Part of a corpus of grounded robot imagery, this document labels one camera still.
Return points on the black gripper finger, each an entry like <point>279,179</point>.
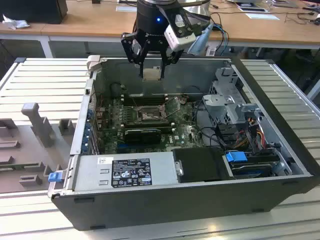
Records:
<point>172,60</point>
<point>126,42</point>

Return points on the silver CPU plate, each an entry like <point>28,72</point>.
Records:
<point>151,73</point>

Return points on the RAM slot white latches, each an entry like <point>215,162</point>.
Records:
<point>167,130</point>
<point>130,95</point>
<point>150,123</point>
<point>130,100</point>

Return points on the CPU socket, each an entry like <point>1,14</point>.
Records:
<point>147,114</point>

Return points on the white paper sheet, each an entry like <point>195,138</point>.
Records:
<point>126,8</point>
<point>262,16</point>

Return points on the pale blue teach pendant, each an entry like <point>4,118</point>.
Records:
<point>200,43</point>

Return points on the pale grey case latch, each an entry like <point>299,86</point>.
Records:
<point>93,62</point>

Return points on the white barcode label box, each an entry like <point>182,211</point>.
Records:
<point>211,51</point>

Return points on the coin cell battery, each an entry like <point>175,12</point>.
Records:
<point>183,100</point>

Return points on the metal drive cage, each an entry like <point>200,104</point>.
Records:
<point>217,102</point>

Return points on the green motherboard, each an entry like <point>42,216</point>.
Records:
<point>185,125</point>

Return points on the blue card retainer clip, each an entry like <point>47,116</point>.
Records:
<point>89,112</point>
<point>87,130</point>
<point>85,144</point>

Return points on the black graphics card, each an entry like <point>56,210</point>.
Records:
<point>142,137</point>

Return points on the dark printed booklet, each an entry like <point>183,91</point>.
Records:
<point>252,9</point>

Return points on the black computer tower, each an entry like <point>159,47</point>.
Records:
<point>32,10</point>

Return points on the black plastic shroud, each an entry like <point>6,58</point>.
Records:
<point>200,165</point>

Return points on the crumpled white paper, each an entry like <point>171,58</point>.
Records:
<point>15,23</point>

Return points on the blue disk carrier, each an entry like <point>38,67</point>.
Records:
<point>235,157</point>

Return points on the hard disk drive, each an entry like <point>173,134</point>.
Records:
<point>252,170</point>

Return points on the grey power supply unit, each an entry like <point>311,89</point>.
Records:
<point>87,175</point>

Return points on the grey parts rack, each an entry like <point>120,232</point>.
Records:
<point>30,150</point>

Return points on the dark open PC case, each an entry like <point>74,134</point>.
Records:
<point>150,207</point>

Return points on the blue release latch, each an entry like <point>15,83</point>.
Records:
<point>54,177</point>

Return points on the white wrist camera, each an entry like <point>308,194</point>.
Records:
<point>175,40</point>

